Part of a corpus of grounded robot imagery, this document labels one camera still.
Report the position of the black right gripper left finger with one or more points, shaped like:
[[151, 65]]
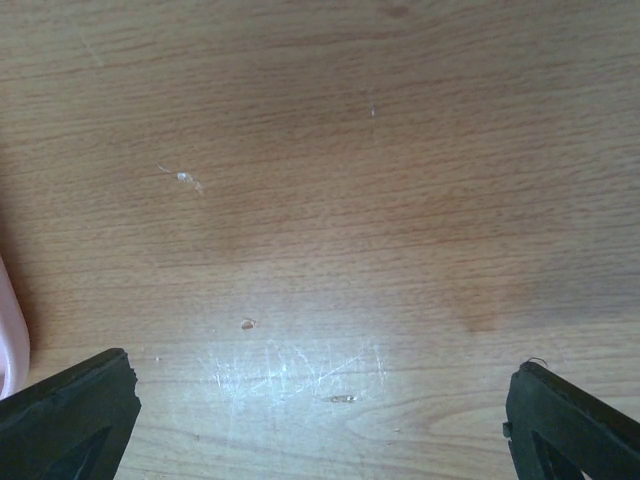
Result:
[[73, 425]]

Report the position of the pink plastic tray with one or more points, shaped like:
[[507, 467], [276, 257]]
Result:
[[15, 342]]

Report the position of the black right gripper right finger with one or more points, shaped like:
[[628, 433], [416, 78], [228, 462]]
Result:
[[556, 430]]

